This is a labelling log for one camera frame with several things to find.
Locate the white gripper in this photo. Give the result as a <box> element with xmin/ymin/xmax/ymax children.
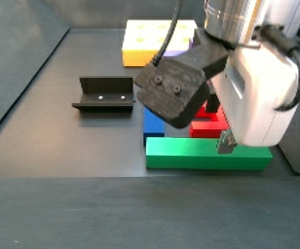
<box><xmin>205</xmin><ymin>23</ymin><xmax>300</xmax><ymax>155</ymax></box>

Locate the green rectangular block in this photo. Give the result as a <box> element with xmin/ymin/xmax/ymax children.
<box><xmin>146</xmin><ymin>137</ymin><xmax>273</xmax><ymax>170</ymax></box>

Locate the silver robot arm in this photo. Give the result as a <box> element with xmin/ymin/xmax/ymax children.
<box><xmin>205</xmin><ymin>0</ymin><xmax>300</xmax><ymax>154</ymax></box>

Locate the yellow slotted board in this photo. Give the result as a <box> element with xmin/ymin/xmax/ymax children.
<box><xmin>122</xmin><ymin>19</ymin><xmax>197</xmax><ymax>67</ymax></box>

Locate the red cross-shaped block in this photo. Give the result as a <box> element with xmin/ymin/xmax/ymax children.
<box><xmin>189</xmin><ymin>105</ymin><xmax>228</xmax><ymax>138</ymax></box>

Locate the long blue block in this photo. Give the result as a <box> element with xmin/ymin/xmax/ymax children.
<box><xmin>142</xmin><ymin>108</ymin><xmax>165</xmax><ymax>140</ymax></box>

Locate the purple cross-shaped block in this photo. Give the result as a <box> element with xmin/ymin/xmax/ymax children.
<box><xmin>164</xmin><ymin>39</ymin><xmax>193</xmax><ymax>57</ymax></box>

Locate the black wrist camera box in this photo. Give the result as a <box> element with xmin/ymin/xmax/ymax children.
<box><xmin>134</xmin><ymin>28</ymin><xmax>228</xmax><ymax>128</ymax></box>

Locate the black angle bracket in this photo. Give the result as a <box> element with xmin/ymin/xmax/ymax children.
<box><xmin>73</xmin><ymin>76</ymin><xmax>134</xmax><ymax>112</ymax></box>

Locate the black camera cable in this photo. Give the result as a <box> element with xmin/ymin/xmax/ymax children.
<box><xmin>150</xmin><ymin>0</ymin><xmax>185</xmax><ymax>67</ymax></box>

